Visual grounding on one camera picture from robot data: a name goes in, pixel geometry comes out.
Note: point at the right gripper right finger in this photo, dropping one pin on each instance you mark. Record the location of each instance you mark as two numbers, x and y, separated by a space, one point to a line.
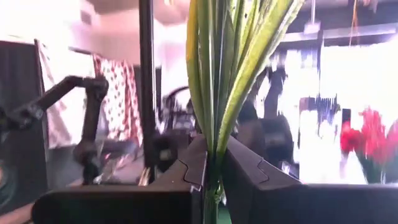
311 205

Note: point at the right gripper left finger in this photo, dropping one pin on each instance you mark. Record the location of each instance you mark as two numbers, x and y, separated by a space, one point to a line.
124 205

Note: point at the red artificial flower bunch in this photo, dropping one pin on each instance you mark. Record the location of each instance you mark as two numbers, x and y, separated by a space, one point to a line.
349 138
392 140
371 130

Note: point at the white artificial tulip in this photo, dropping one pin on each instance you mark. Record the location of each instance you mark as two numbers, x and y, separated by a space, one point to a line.
217 77

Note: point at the background black robot arm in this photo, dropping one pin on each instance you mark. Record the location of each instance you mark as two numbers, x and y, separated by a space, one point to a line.
91 124

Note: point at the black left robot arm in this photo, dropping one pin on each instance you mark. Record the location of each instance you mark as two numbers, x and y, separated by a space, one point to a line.
276 93

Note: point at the green table mat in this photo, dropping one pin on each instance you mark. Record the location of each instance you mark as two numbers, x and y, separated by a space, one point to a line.
225 217

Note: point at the white cloth red pattern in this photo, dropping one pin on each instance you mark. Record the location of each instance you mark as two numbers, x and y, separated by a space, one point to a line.
121 93

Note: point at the black partition panel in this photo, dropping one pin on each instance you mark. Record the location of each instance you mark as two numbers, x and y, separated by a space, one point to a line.
18 77

